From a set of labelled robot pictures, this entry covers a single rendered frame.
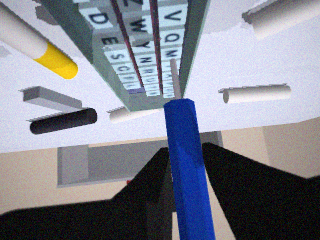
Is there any blue stylus with grey tip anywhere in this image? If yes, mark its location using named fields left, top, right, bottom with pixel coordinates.
left=163, top=58, right=216, bottom=240

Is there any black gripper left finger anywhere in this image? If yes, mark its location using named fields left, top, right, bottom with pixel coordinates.
left=0, top=147, right=173, bottom=240

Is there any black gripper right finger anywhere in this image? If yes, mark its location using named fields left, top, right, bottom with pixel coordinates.
left=202, top=142, right=320, bottom=240

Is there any grey keyboard with white letter keys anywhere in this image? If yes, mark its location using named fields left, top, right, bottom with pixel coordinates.
left=38, top=0, right=212, bottom=113

